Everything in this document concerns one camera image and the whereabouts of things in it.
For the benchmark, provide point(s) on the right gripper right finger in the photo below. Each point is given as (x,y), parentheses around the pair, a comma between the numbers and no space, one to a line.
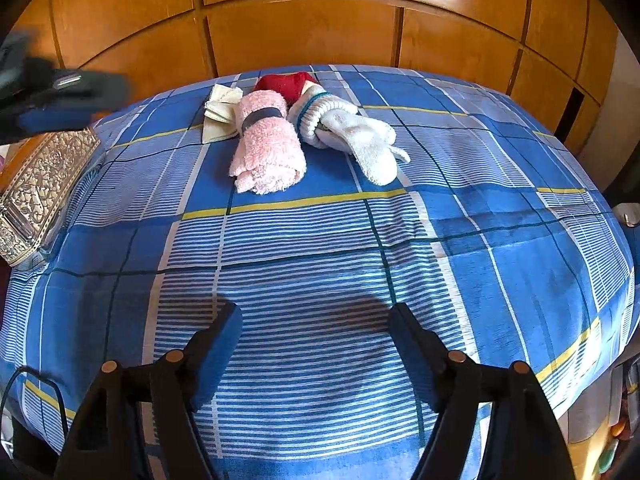
(424,356)

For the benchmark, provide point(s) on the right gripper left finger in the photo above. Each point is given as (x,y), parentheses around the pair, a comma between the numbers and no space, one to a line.
(208,353)

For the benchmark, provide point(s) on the ornate silver gold tray box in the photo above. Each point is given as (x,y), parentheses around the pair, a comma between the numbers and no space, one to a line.
(36,188)

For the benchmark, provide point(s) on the cream cloth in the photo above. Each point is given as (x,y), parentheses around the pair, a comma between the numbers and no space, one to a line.
(219,113)

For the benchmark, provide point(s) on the pink fuzzy towel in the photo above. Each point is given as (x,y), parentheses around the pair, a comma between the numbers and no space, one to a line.
(269,157)

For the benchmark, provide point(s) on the red fuzzy sock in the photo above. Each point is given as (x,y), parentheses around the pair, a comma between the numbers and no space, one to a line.
(290,86)

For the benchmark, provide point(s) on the white knit mitten socks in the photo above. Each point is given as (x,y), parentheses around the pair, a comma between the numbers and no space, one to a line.
(324,120)

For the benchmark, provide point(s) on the blue plaid bed sheet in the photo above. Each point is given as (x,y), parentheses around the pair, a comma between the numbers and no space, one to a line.
(493,234)

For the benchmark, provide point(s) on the wooden wardrobe wall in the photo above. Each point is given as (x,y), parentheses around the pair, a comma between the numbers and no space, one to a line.
(553,57)

